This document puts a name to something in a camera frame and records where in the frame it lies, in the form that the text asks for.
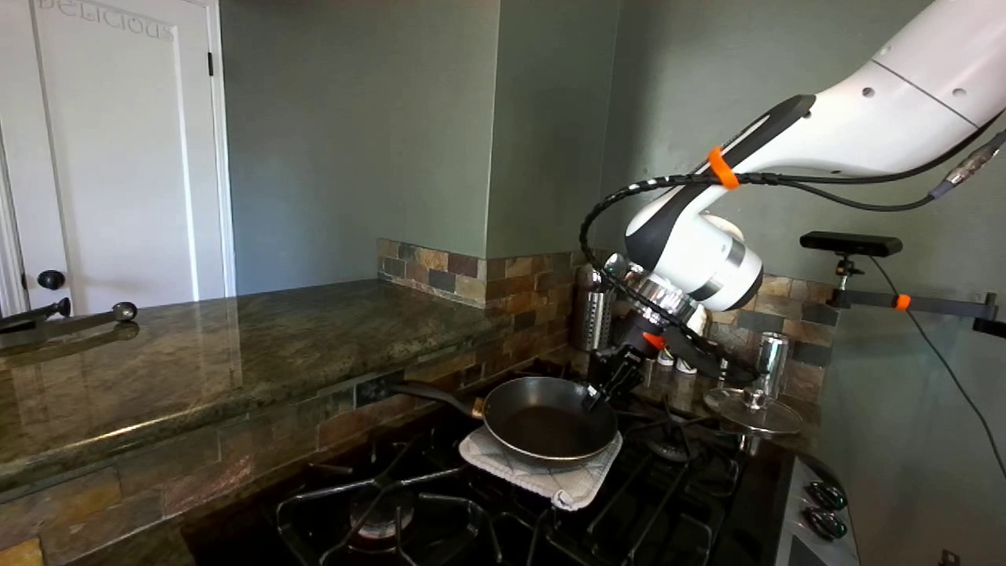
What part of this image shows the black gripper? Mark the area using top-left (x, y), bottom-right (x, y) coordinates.
top-left (600, 309), bottom-right (719, 394)

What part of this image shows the dark frying pan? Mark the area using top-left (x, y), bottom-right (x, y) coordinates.
top-left (397, 373), bottom-right (616, 463)

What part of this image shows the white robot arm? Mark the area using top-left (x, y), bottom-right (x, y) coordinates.
top-left (600, 0), bottom-right (1006, 383)

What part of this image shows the steel shaker on plate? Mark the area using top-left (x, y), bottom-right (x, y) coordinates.
top-left (704, 331), bottom-right (804, 438)

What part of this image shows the black gas stove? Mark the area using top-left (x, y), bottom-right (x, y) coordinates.
top-left (272, 411), bottom-right (857, 566)

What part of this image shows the white quilted pot holder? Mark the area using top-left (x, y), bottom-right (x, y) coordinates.
top-left (458, 426), bottom-right (623, 511)

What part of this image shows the white door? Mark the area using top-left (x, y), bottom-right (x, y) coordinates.
top-left (0, 0), bottom-right (237, 315)

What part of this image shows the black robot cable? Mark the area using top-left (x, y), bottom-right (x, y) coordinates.
top-left (575, 113), bottom-right (1006, 309)

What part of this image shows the black camera on stand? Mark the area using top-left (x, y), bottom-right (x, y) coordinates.
top-left (799, 229), bottom-right (1006, 335)

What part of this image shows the black handle on counter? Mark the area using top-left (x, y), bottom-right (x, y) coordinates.
top-left (0, 299), bottom-right (137, 333)

